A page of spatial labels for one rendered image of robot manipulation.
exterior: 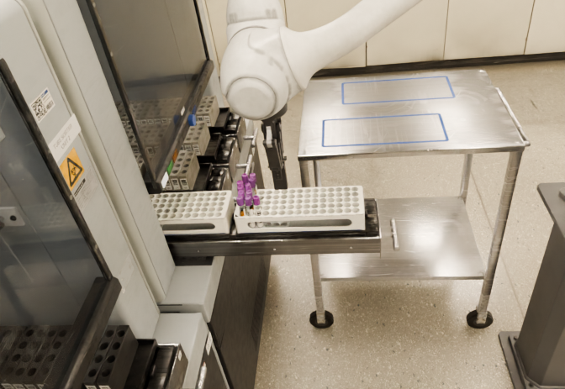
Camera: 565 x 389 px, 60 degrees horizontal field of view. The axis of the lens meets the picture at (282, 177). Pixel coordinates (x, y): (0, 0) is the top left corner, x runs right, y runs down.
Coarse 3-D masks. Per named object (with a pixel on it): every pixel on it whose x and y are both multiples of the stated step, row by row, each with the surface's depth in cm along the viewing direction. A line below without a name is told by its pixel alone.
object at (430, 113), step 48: (336, 96) 159; (384, 96) 156; (432, 96) 152; (480, 96) 149; (336, 144) 138; (384, 144) 135; (432, 144) 133; (480, 144) 130; (528, 144) 134; (384, 240) 180; (432, 240) 177
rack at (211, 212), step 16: (176, 192) 122; (192, 192) 121; (208, 192) 120; (224, 192) 120; (160, 208) 117; (176, 208) 117; (192, 208) 116; (208, 208) 115; (224, 208) 115; (160, 224) 121; (176, 224) 121; (192, 224) 120; (208, 224) 119; (224, 224) 113
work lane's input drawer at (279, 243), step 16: (368, 208) 116; (368, 224) 112; (176, 240) 117; (192, 240) 116; (208, 240) 116; (224, 240) 115; (240, 240) 114; (256, 240) 114; (272, 240) 113; (288, 240) 112; (304, 240) 112; (320, 240) 112; (336, 240) 111; (352, 240) 111; (368, 240) 110; (176, 256) 119; (192, 256) 119
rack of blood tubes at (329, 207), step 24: (264, 192) 118; (288, 192) 116; (312, 192) 116; (336, 192) 114; (360, 192) 113; (264, 216) 111; (288, 216) 110; (312, 216) 109; (336, 216) 109; (360, 216) 108
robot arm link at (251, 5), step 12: (228, 0) 85; (240, 0) 82; (252, 0) 82; (264, 0) 82; (276, 0) 84; (228, 12) 84; (240, 12) 82; (252, 12) 82; (264, 12) 82; (276, 12) 84; (228, 24) 86; (240, 24) 82; (252, 24) 81; (264, 24) 82; (276, 24) 83; (228, 36) 84
